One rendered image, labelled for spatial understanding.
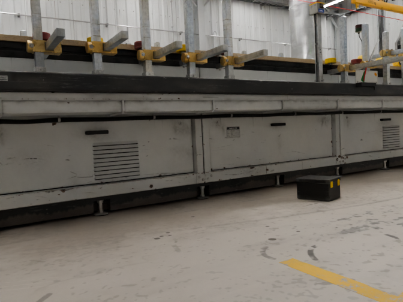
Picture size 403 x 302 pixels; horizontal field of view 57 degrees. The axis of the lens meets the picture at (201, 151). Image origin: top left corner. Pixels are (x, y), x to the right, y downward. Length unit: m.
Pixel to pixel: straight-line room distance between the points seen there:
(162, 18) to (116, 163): 8.50
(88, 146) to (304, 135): 1.59
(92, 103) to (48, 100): 0.19
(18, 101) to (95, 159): 0.51
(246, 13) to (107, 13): 4.27
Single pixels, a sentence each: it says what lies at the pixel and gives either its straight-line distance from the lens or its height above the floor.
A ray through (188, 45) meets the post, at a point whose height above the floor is 0.87.
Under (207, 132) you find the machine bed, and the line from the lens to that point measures 2.29.
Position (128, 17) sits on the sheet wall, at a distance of 9.97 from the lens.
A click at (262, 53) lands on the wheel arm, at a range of 2.00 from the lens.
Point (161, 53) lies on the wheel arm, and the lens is 1.84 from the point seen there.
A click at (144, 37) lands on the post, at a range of 1.94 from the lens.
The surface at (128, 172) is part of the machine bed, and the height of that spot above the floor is 0.21.
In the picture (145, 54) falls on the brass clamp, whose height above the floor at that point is 0.81.
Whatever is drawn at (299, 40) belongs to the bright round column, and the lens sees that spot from 7.24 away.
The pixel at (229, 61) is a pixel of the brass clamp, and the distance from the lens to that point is 2.16.
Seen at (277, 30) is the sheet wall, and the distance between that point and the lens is 12.65.
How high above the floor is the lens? 0.42
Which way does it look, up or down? 3 degrees down
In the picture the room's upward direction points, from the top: 3 degrees counter-clockwise
